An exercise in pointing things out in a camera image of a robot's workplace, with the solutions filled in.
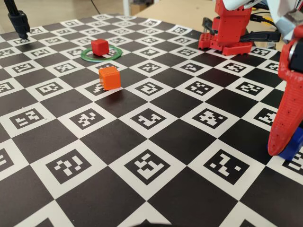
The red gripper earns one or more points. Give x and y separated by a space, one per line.
287 104

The blue cube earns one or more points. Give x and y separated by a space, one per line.
292 149

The red cube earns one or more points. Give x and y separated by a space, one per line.
99 47

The red robot arm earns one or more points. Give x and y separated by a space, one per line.
227 26

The orange cube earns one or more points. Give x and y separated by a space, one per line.
111 79

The black clamp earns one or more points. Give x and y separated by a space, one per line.
260 36
207 23

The black white marker mat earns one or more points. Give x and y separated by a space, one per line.
151 146

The cardboard box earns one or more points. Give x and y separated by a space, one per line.
137 7

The black tripod leg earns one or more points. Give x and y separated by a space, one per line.
20 22

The white post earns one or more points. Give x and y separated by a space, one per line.
126 7

